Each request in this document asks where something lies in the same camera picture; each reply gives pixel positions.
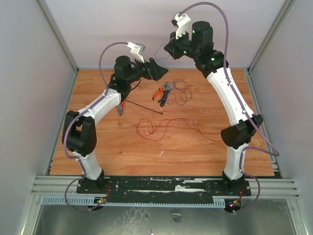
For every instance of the black adjustable wrench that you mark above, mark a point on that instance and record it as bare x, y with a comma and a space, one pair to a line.
166, 94

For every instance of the small orange needle-nose pliers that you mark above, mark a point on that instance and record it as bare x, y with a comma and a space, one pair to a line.
161, 91

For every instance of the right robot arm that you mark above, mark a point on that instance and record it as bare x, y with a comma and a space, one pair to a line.
199, 46

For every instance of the black zip tie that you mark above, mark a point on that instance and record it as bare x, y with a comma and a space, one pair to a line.
144, 107

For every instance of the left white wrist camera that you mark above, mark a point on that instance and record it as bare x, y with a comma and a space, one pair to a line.
137, 51

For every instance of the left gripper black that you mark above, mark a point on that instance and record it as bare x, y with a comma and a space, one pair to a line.
152, 70

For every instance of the large orange black pliers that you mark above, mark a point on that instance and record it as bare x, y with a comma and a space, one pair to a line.
120, 108

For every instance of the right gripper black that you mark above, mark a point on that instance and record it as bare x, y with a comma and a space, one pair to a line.
173, 50

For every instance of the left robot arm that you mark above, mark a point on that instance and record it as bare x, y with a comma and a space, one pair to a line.
79, 135

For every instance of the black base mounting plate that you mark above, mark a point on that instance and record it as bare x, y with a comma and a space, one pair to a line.
161, 190

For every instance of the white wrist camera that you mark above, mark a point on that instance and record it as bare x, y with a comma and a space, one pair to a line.
181, 22
137, 51

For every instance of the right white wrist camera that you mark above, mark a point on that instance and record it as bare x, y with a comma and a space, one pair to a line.
181, 22

